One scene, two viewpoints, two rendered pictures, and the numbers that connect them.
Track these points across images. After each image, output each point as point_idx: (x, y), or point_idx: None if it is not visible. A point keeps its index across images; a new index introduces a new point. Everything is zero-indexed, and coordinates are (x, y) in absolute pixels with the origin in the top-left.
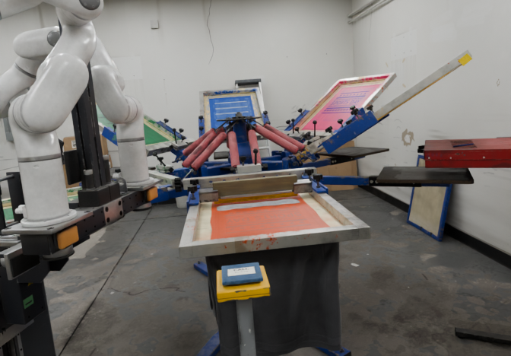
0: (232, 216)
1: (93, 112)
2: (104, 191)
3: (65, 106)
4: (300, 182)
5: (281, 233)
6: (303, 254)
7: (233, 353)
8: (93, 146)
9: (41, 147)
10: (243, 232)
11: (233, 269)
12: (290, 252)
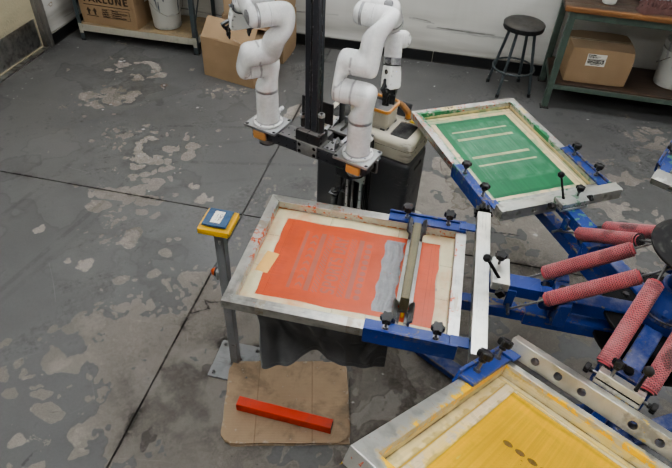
0: (357, 245)
1: (312, 82)
2: (301, 133)
3: (241, 71)
4: (394, 305)
5: (254, 246)
6: None
7: None
8: (308, 103)
9: (256, 84)
10: (301, 240)
11: (223, 214)
12: None
